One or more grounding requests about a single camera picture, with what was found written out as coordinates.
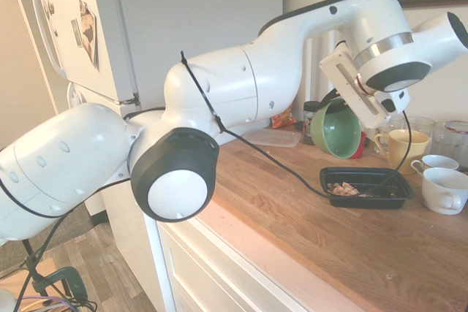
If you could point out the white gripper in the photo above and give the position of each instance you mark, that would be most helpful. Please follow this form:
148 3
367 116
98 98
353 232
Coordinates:
351 85

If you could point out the green ceramic bowl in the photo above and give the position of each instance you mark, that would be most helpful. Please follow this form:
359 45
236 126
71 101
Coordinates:
334 133

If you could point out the cereal pieces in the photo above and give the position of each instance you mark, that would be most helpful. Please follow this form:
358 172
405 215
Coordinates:
342 189

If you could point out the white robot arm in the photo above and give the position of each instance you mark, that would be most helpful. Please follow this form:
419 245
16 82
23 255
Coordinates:
226 78

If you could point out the spice jar with black lid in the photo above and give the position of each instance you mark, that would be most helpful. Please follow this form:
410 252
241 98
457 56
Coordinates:
308 118

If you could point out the red enamel mug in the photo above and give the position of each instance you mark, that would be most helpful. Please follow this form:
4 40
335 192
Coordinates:
361 145

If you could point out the orange snack bag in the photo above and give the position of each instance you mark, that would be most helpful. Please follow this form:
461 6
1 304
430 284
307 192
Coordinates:
283 117

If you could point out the clear drinking glass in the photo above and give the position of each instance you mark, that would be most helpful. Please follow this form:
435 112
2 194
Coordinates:
420 123
387 125

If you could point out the clear plastic container lid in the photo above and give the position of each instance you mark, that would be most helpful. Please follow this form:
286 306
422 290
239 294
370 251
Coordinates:
272 137

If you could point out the yellow ceramic mug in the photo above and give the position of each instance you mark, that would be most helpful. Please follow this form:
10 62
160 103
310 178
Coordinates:
406 149

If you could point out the black plastic food container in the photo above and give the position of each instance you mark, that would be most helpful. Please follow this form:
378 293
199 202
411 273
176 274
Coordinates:
391 188

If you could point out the large white ceramic cup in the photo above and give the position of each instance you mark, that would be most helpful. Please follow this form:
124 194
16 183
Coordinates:
444 189

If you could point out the white refrigerator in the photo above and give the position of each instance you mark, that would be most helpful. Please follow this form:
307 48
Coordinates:
164 8

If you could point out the white drawer cabinet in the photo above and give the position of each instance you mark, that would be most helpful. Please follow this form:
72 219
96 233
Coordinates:
204 272

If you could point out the large fridge photo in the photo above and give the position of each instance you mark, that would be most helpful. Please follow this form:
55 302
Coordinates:
88 32

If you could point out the small fridge photo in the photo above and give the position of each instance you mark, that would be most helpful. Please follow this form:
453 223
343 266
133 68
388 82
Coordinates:
76 32

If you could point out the dark green c-clamp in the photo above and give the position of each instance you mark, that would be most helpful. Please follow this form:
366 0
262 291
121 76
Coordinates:
69 279

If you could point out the black stand pole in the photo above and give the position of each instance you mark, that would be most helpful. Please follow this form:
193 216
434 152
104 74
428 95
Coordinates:
31 261

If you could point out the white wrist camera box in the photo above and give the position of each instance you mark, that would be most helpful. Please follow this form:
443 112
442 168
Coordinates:
393 102

